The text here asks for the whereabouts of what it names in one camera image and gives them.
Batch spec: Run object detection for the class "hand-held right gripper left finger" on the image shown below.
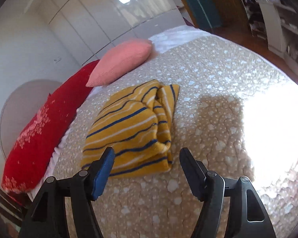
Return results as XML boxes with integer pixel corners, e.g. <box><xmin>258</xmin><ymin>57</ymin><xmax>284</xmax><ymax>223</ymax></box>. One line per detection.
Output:
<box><xmin>18</xmin><ymin>147</ymin><xmax>116</xmax><ymax>238</ymax></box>

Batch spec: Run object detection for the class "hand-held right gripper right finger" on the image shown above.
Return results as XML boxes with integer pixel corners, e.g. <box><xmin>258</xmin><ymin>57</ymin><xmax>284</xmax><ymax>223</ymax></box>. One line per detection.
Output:
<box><xmin>179</xmin><ymin>147</ymin><xmax>277</xmax><ymax>238</ymax></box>

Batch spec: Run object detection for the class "yellow striped sweater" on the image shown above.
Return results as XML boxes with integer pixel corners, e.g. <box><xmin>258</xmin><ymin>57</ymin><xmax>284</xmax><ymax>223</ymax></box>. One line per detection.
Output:
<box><xmin>80</xmin><ymin>79</ymin><xmax>180</xmax><ymax>178</ymax></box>

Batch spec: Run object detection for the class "beige spotted blanket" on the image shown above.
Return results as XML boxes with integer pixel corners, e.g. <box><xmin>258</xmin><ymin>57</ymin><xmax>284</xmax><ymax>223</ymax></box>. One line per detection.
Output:
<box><xmin>52</xmin><ymin>33</ymin><xmax>298</xmax><ymax>238</ymax></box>

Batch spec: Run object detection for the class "red floral pillow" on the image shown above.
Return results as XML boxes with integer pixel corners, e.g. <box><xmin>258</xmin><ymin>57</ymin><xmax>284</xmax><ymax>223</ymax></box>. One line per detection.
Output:
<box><xmin>1</xmin><ymin>59</ymin><xmax>101</xmax><ymax>194</ymax></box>

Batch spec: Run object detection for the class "striped floor rug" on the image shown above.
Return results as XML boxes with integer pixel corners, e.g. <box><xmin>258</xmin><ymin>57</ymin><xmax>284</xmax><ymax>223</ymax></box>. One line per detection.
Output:
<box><xmin>0</xmin><ymin>186</ymin><xmax>28</xmax><ymax>228</ymax></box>

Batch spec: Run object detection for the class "grey padded headboard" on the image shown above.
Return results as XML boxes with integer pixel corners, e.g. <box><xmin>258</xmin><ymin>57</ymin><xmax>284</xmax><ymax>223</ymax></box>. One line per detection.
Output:
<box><xmin>0</xmin><ymin>79</ymin><xmax>64</xmax><ymax>159</ymax></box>

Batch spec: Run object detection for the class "pink pillow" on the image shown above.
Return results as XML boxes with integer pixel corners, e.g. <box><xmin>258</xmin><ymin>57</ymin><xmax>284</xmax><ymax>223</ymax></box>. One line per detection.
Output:
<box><xmin>86</xmin><ymin>39</ymin><xmax>153</xmax><ymax>88</ymax></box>

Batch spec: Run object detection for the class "white bed sheet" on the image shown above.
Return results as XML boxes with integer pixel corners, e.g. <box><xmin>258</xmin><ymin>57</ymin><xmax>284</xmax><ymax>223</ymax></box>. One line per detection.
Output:
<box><xmin>46</xmin><ymin>25</ymin><xmax>209</xmax><ymax>176</ymax></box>

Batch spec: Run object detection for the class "white wardrobe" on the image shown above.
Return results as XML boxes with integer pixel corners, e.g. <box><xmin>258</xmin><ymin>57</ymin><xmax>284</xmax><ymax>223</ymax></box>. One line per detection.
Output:
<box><xmin>48</xmin><ymin>0</ymin><xmax>187</xmax><ymax>65</ymax></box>

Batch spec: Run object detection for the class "white cluttered shelf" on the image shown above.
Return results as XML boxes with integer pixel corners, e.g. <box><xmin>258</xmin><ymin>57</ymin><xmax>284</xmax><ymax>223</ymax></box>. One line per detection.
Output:
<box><xmin>235</xmin><ymin>0</ymin><xmax>298</xmax><ymax>80</ymax></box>

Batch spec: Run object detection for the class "teal curtain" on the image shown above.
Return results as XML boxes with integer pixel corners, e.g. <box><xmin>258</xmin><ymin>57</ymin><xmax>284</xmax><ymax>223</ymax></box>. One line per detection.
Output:
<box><xmin>172</xmin><ymin>0</ymin><xmax>223</xmax><ymax>29</ymax></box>

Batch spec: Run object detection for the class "wooden door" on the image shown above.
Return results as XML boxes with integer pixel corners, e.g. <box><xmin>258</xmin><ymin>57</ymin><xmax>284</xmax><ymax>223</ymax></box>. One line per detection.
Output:
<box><xmin>206</xmin><ymin>0</ymin><xmax>249</xmax><ymax>30</ymax></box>

